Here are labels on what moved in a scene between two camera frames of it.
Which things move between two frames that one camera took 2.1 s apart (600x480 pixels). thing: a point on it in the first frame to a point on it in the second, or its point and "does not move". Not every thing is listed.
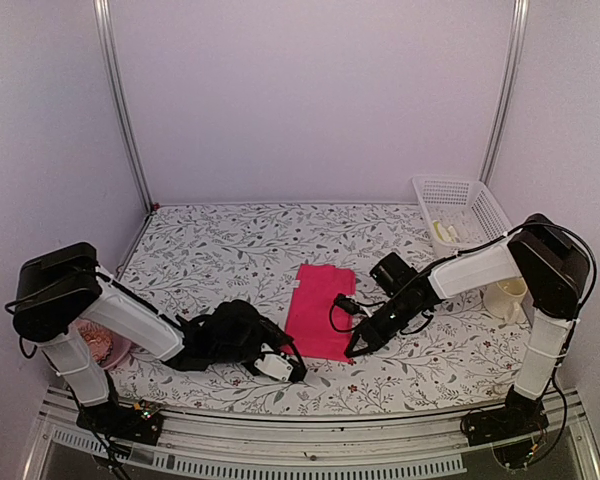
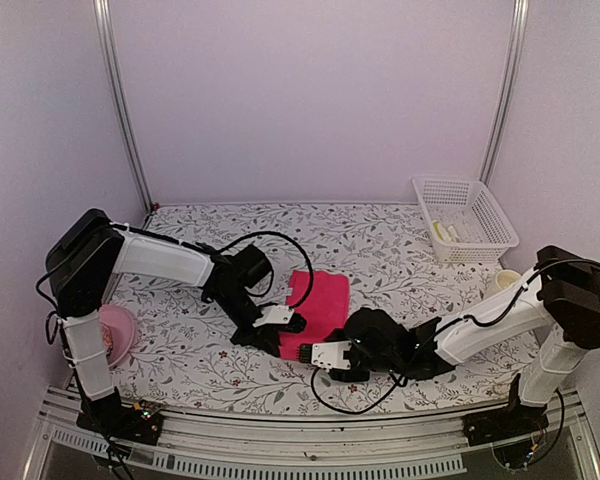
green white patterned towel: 445,234 does not move
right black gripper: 376,338 to 338,375
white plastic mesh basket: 460,214 does not move
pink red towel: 316,326 does not move
